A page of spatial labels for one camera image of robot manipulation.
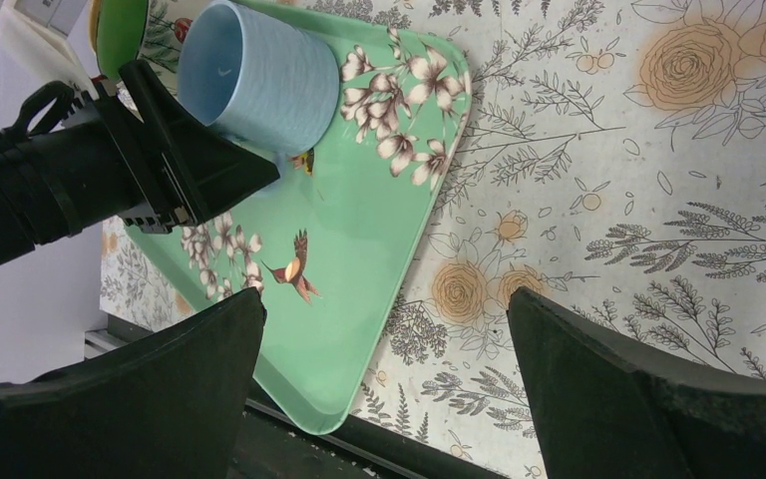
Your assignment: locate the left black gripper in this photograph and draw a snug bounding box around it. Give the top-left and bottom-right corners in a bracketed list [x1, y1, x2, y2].
[0, 60, 280, 265]

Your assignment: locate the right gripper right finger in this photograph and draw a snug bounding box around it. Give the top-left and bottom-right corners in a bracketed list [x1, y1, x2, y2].
[508, 288, 766, 478]

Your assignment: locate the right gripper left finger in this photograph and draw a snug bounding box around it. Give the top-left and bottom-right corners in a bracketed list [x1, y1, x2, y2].
[0, 288, 266, 478]

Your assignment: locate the light blue ribbed mug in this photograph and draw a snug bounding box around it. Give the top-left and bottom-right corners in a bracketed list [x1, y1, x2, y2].
[177, 1, 339, 156]

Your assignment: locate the cream mug green inside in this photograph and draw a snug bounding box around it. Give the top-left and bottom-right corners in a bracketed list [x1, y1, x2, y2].
[89, 0, 207, 95]

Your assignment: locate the green floral tray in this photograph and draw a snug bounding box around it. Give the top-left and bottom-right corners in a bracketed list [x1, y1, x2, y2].
[127, 1, 472, 435]

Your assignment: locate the floral tablecloth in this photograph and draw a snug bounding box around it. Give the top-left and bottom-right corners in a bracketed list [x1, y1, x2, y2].
[99, 0, 766, 479]

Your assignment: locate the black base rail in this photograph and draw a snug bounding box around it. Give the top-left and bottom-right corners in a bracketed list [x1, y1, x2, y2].
[92, 317, 489, 478]

